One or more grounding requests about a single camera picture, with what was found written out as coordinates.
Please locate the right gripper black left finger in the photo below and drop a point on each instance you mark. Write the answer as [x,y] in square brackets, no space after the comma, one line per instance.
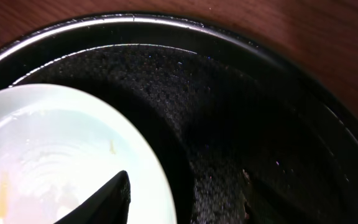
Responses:
[108,205]

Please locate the round black serving tray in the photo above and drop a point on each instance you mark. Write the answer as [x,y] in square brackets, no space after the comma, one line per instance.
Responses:
[210,103]

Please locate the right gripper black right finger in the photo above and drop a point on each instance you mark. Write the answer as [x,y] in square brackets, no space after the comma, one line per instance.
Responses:
[264,205]

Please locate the mint green plate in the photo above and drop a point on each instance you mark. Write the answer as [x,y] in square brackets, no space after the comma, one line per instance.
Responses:
[59,145]

